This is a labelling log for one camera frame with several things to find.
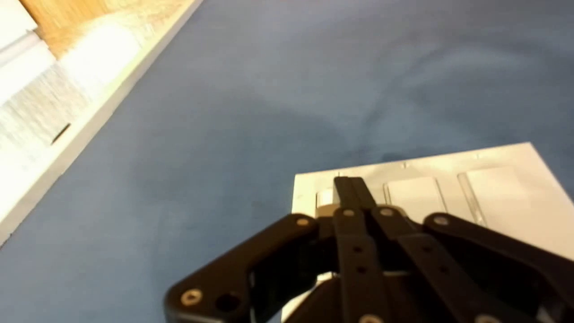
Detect metal door hinge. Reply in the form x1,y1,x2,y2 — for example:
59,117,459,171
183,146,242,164
48,120,73,146

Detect white triple switch wall plate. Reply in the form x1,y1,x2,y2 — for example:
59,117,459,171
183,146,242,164
290,140,574,262

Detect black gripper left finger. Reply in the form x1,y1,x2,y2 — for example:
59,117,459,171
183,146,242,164
163,176,394,323

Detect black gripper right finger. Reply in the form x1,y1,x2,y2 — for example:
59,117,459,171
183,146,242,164
373,203,574,323

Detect white door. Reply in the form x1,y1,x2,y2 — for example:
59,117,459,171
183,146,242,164
0,0,41,54

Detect white rocker light switch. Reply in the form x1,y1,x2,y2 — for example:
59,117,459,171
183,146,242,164
313,185,337,210
457,165,534,228
383,176,448,223

